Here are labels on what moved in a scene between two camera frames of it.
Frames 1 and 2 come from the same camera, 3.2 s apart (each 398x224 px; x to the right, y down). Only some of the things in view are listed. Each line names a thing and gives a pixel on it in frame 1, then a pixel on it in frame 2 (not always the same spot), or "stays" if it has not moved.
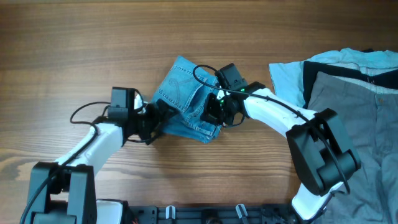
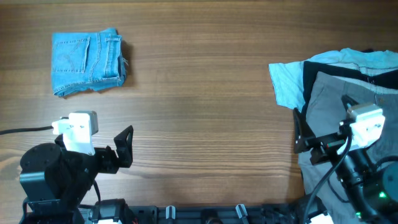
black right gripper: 209,114 → 305,137
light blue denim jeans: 186,86 → 81,61
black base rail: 273,213 stays
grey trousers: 368,114 stays
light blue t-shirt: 287,78 stays
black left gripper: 157,119 → 125,152
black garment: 311,70 stays
